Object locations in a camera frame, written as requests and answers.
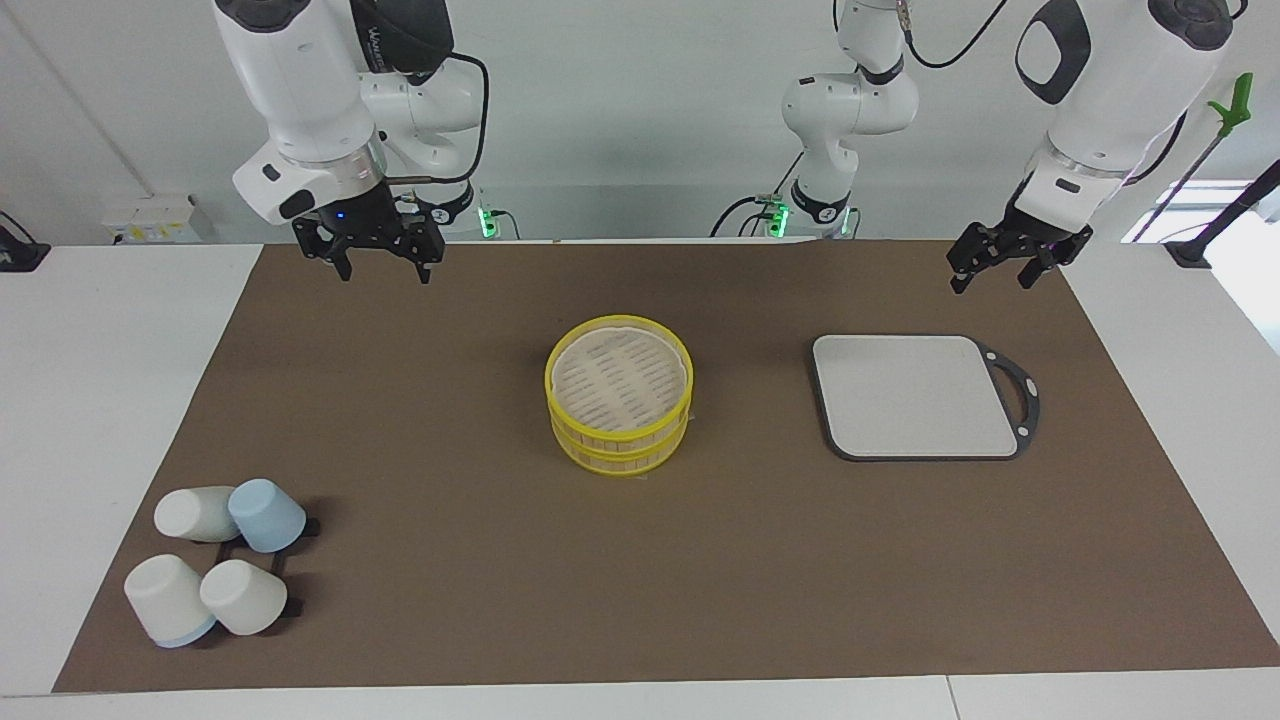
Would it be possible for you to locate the black base cable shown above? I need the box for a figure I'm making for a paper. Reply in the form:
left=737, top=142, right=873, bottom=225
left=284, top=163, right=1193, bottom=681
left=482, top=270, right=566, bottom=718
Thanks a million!
left=709, top=150, right=807, bottom=239

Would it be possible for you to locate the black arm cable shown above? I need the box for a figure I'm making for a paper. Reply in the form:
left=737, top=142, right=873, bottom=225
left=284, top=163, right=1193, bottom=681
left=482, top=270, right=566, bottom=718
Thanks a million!
left=900, top=0, right=1013, bottom=71
left=405, top=50, right=492, bottom=189

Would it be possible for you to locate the green tipped rod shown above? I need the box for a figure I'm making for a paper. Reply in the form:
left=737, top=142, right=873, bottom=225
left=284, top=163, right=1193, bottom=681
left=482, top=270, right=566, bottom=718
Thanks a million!
left=1158, top=72, right=1256, bottom=217

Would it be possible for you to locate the yellow rimmed bamboo steamer basket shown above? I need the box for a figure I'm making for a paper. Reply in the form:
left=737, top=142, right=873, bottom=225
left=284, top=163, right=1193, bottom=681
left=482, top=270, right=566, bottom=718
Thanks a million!
left=551, top=405, right=693, bottom=479

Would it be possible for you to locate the light blue plastic cup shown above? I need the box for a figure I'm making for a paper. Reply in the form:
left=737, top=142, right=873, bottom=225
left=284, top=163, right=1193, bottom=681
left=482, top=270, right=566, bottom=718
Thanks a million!
left=227, top=478, right=308, bottom=554

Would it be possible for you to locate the white cutting board grey rim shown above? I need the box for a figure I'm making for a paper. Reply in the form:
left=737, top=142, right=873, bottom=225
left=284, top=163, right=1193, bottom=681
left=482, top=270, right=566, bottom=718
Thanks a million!
left=810, top=334, right=1042, bottom=463

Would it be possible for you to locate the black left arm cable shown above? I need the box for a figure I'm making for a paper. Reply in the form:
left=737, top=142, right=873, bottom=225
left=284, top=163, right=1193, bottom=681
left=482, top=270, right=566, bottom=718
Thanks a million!
left=900, top=0, right=1013, bottom=71

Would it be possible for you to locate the black slanted stand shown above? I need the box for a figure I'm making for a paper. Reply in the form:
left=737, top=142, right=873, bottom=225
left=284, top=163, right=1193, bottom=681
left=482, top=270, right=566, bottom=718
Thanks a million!
left=1163, top=158, right=1280, bottom=270

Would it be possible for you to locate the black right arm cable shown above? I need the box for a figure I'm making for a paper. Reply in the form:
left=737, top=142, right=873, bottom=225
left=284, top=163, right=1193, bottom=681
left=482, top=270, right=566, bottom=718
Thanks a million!
left=405, top=50, right=492, bottom=189

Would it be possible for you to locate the white wall power strip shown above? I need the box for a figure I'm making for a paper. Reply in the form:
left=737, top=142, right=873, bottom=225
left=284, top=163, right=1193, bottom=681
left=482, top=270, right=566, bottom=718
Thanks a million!
left=102, top=194, right=198, bottom=245

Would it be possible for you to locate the black cup rack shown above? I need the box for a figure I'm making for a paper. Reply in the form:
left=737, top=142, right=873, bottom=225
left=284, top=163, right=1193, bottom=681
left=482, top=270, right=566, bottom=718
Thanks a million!
left=195, top=517, right=322, bottom=646

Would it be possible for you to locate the white plastic cup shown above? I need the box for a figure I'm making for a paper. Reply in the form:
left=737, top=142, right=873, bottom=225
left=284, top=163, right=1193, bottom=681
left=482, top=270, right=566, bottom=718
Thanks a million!
left=199, top=558, right=290, bottom=637
left=123, top=554, right=218, bottom=649
left=153, top=486, right=242, bottom=544

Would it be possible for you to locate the brown table mat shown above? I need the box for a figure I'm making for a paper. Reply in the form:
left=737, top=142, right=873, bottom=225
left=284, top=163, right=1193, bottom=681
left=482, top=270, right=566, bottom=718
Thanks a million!
left=52, top=238, right=1280, bottom=693

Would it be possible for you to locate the black clamp with cable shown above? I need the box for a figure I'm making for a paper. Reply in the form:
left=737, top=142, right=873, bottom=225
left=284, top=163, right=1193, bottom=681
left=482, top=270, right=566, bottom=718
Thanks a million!
left=0, top=209, right=52, bottom=274

